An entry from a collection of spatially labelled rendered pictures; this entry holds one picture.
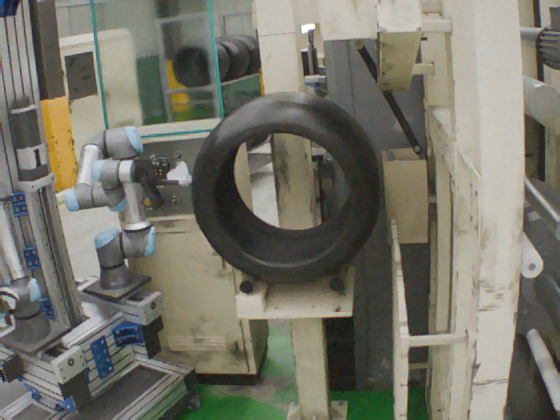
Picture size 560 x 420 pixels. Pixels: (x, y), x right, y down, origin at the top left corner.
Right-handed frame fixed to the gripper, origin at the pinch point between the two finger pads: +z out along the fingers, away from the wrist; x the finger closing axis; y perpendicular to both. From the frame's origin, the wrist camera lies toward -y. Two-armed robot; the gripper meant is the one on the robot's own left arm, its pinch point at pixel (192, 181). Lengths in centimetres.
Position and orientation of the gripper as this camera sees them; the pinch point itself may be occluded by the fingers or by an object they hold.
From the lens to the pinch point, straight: 188.8
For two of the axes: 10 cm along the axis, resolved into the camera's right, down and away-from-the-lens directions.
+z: 9.9, 0.6, -1.3
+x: 1.4, -3.1, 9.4
